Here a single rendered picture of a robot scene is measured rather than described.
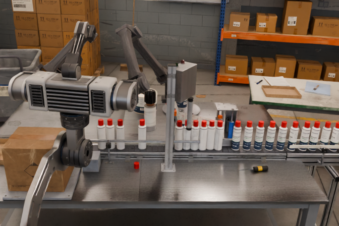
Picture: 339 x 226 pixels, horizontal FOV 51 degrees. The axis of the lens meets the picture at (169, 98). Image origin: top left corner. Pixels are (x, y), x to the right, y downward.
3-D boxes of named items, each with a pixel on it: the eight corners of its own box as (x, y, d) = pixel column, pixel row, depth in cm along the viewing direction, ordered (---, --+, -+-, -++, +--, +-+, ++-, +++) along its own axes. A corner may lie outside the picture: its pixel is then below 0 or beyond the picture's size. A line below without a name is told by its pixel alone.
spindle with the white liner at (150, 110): (156, 125, 263) (156, 88, 251) (156, 131, 255) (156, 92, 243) (144, 125, 262) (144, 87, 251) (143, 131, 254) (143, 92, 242)
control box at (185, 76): (195, 94, 214) (197, 63, 207) (180, 103, 201) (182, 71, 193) (181, 90, 219) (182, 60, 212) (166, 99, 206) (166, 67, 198)
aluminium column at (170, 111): (171, 165, 224) (175, 63, 198) (171, 169, 220) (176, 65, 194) (164, 165, 224) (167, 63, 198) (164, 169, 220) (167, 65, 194)
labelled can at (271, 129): (271, 147, 239) (275, 119, 231) (273, 151, 234) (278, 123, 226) (263, 147, 239) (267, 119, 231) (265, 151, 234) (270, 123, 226)
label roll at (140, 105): (161, 111, 286) (161, 94, 280) (138, 116, 277) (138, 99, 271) (150, 102, 302) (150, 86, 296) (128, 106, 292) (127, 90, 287)
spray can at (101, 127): (106, 146, 234) (105, 117, 226) (105, 150, 229) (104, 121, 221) (98, 146, 234) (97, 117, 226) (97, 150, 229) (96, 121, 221)
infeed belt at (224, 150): (281, 151, 242) (282, 146, 241) (285, 158, 235) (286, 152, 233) (35, 149, 235) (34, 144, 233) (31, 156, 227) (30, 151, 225)
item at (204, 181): (262, 106, 318) (263, 104, 318) (328, 204, 197) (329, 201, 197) (23, 103, 308) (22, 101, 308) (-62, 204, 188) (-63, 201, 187)
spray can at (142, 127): (146, 146, 235) (146, 118, 227) (146, 150, 231) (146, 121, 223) (138, 146, 235) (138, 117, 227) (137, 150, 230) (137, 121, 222)
